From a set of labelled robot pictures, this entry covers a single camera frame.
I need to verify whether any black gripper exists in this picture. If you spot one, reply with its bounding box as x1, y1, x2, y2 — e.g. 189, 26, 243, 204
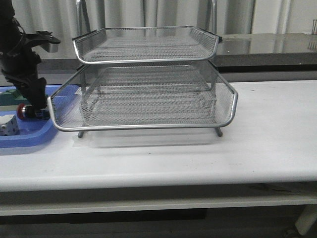
1, 51, 47, 109

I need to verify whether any red emergency stop button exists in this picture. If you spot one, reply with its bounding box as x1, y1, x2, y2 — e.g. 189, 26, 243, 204
16, 103, 50, 120

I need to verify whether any silver mesh tray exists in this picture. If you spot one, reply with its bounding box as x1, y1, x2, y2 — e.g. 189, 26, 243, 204
73, 26, 222, 64
48, 60, 238, 131

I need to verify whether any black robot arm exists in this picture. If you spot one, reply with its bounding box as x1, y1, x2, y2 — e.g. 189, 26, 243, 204
0, 0, 46, 94

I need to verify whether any green terminal block component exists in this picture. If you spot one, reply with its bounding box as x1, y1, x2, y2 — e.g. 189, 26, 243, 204
0, 89, 29, 109

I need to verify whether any blue plastic tray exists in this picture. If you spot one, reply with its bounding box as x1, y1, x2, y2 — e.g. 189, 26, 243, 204
0, 85, 79, 148

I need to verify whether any white electrical block component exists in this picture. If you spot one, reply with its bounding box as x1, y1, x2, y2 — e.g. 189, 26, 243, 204
0, 115, 19, 136

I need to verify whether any grey stone counter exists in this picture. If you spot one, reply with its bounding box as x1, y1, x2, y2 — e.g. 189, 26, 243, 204
37, 33, 317, 74

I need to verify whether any white table leg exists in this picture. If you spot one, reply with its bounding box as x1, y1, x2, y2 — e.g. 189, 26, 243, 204
295, 204, 317, 236

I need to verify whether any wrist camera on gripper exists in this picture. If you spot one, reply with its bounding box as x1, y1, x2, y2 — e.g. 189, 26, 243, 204
25, 31, 60, 53

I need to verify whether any grey metal rack frame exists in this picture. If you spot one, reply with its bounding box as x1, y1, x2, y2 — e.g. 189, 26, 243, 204
75, 0, 223, 139

